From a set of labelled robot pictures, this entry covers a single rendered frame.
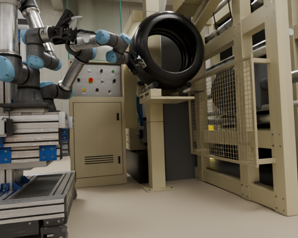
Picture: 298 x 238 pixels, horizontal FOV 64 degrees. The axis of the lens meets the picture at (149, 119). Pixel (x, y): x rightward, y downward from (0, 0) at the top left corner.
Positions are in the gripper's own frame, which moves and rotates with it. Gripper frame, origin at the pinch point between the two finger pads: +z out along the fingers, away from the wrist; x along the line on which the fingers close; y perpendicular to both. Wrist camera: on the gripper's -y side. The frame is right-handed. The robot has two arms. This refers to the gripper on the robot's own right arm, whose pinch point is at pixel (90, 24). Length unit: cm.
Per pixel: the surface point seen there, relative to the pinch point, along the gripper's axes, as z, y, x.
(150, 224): 17, 100, -50
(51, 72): -272, -129, -350
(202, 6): 54, -64, -93
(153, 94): 14, 14, -77
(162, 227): 25, 101, -46
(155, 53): 10, -35, -111
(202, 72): 52, -19, -128
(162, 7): 10, -112, -155
